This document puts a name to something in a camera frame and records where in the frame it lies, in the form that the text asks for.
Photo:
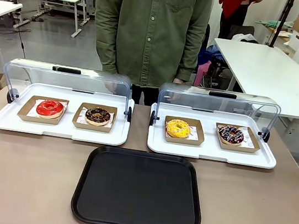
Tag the brown cardboard donut tray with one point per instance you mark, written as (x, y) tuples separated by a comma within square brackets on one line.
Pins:
[(199, 141), (254, 147), (25, 115), (76, 124)]

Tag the person's left forearm green sleeve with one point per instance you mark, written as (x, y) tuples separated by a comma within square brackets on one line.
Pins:
[(188, 64)]

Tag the green cloth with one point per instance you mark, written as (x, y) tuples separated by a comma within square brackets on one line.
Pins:
[(273, 23)]

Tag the pink cloth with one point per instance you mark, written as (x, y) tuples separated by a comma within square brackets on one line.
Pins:
[(202, 73)]

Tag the white display case base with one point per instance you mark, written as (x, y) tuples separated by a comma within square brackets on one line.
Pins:
[(60, 131), (210, 154)]

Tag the red glazed donut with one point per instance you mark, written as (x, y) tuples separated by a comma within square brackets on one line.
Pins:
[(42, 109)]

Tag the chocolate donut with sprinkles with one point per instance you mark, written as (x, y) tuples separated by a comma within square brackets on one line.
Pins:
[(90, 116)]

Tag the large white table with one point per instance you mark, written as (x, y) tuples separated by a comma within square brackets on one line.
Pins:
[(269, 73)]

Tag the person's right hand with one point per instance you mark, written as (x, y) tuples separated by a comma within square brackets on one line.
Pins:
[(112, 85)]

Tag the black chair with white cloth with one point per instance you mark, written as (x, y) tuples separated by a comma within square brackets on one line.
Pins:
[(242, 36)]

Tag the black rectangular serving tray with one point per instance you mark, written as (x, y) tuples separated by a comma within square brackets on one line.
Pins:
[(138, 191)]

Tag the yellow glazed donut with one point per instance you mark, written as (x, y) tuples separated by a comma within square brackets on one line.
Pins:
[(172, 129)]

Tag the person in green shirt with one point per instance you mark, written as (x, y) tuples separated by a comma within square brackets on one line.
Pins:
[(149, 34)]

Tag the black camera stand pole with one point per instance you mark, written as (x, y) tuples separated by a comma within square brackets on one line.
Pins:
[(281, 22)]

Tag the person in red top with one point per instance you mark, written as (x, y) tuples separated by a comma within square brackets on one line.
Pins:
[(234, 7)]

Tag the purple donut with white drizzle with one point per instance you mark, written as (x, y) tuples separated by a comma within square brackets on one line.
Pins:
[(225, 136)]

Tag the white printed paper liner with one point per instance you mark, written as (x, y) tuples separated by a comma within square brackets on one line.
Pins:
[(248, 140), (31, 112), (194, 133), (81, 120)]

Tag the person's left hand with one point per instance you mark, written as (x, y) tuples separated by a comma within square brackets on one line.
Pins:
[(177, 80)]

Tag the person's right forearm green sleeve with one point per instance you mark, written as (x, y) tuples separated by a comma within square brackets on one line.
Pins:
[(106, 53)]

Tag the blue cloth bundle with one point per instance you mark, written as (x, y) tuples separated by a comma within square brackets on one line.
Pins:
[(210, 55)]

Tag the white storage box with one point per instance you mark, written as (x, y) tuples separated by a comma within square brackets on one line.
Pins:
[(296, 40)]

